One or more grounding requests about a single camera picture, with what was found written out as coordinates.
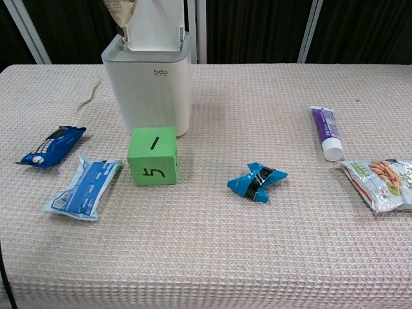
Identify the brown paper snack bag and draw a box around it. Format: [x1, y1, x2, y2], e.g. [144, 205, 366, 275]
[102, 0, 140, 38]

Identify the white lidded trash bin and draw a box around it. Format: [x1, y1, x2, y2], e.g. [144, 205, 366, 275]
[100, 0, 192, 138]

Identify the green foam number cube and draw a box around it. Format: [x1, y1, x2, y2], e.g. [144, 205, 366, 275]
[126, 126, 180, 187]

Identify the crumpled blue taped wrapper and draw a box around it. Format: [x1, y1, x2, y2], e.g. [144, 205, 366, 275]
[227, 162, 289, 205]

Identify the beige waffle tablecloth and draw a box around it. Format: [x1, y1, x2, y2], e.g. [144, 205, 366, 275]
[0, 62, 412, 309]

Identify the purple toothpaste tube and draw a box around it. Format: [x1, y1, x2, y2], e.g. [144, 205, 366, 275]
[310, 105, 345, 162]

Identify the blue white wet wipes pack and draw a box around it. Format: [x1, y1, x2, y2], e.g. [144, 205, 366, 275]
[40, 154, 124, 222]

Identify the loose brown thread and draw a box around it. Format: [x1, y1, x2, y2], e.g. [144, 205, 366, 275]
[76, 80, 101, 112]

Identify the dark blue cookie packet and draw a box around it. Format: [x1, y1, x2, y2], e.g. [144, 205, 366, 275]
[14, 125, 88, 169]

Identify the clear nut snack bag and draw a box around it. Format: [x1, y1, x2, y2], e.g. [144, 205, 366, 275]
[335, 158, 412, 214]

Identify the white partition frame post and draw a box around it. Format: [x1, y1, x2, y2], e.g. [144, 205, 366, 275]
[296, 0, 324, 64]
[185, 0, 207, 65]
[5, 0, 53, 65]

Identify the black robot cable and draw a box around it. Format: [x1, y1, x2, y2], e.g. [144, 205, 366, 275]
[0, 239, 19, 309]

